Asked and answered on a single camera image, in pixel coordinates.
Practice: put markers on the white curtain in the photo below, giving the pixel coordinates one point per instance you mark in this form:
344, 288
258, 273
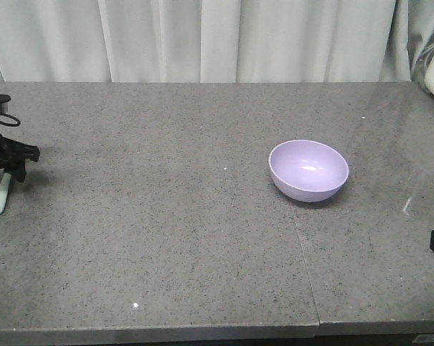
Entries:
213, 41

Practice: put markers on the mint green plastic spoon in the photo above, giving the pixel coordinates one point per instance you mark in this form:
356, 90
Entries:
4, 190

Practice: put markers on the purple plastic bowl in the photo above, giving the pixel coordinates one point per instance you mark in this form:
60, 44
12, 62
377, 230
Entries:
307, 171

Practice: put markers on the grey stone countertop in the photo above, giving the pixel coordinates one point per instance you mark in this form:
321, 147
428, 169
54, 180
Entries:
152, 207

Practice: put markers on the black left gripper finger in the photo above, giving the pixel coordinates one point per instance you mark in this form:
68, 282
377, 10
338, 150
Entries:
23, 151
17, 170

